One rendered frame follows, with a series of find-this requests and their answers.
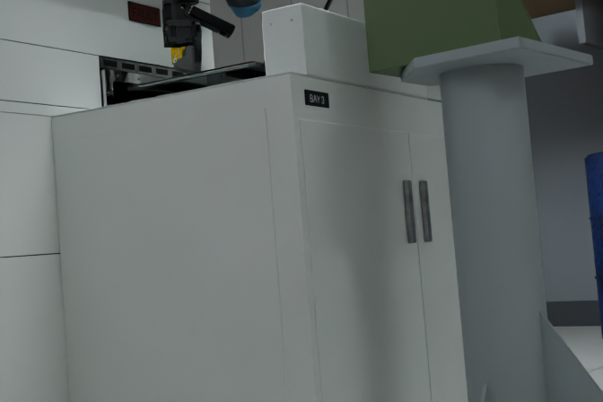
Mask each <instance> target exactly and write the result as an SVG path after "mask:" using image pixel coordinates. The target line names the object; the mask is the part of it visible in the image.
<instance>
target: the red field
mask: <svg viewBox="0 0 603 402"><path fill-rule="evenodd" d="M130 17H131V19H133V20H138V21H141V22H149V23H153V24H157V25H160V16H159V10H157V9H153V8H150V7H146V6H142V5H138V4H131V3H130Z"/></svg>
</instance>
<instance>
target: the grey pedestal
mask: <svg viewBox="0 0 603 402"><path fill-rule="evenodd" d="M592 64H593V57H592V55H590V54H586V53H582V52H579V51H575V50H571V49H568V48H561V47H558V46H555V45H551V44H547V43H544V42H540V41H536V40H533V39H527V38H523V37H520V36H518V37H513V38H508V39H501V40H497V41H492V42H487V43H484V44H479V45H475V46H470V47H466V48H458V49H453V50H449V51H445V52H441V53H436V54H431V55H427V56H423V57H415V58H414V59H413V60H412V61H411V62H410V63H409V65H408V66H407V67H406V68H405V69H404V70H403V71H402V72H401V73H400V75H401V82H402V83H413V84H420V85H426V86H434V85H440V88H441V107H442V117H443V127H444V138H445V148H446V158H447V168H448V178H449V189H450V208H451V218H452V228H453V238H454V249H455V259H456V268H457V278H458V288H459V308H460V318H461V328H462V338H463V349H464V359H465V369H466V379H467V389H468V402H603V391H602V390H601V388H600V387H599V386H598V384H597V383H596V382H595V380H594V379H592V377H591V376H590V374H589V373H588V372H587V370H586V369H585V368H584V366H583V365H582V364H581V362H580V361H579V360H578V358H577V357H576V356H575V354H574V353H573V352H572V350H571V349H570V347H569V346H568V345H567V344H566V343H565V342H564V340H563V339H562V338H561V336H560V335H559V334H558V332H557V331H556V330H555V328H554V327H553V325H552V324H551V323H550V321H549V320H548V319H547V311H546V293H545V284H544V274H543V265H542V255H541V246H540V236H539V227H538V217H537V199H536V190H535V180H534V171H533V161H532V152H531V142H530V132H529V114H528V105H527V95H526V86H525V77H528V76H532V75H538V74H547V73H552V72H557V71H563V70H567V69H573V68H577V67H583V66H592Z"/></svg>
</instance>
